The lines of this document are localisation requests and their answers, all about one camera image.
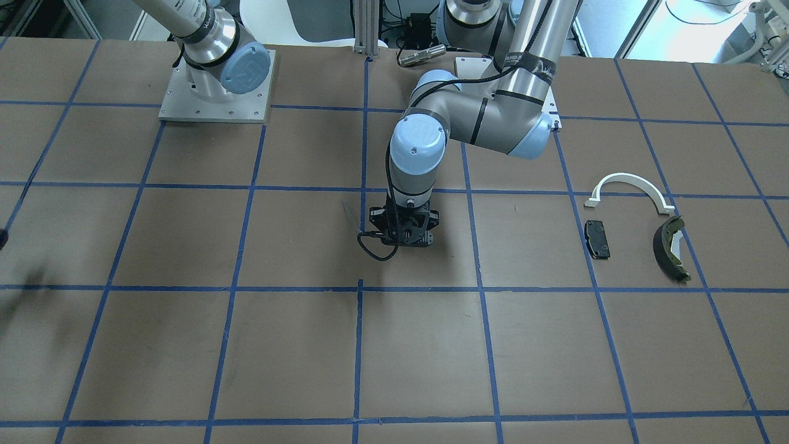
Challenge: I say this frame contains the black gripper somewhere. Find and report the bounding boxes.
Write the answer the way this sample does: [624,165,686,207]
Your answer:
[369,204,440,247]

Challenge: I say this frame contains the black brake pad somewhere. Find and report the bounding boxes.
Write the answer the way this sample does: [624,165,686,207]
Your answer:
[584,220,611,260]

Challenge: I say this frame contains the white curved plastic part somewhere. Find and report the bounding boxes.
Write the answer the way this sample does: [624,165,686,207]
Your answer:
[584,172,676,215]

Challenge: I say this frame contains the green brake shoe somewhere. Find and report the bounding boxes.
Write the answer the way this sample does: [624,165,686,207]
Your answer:
[653,216,691,282]

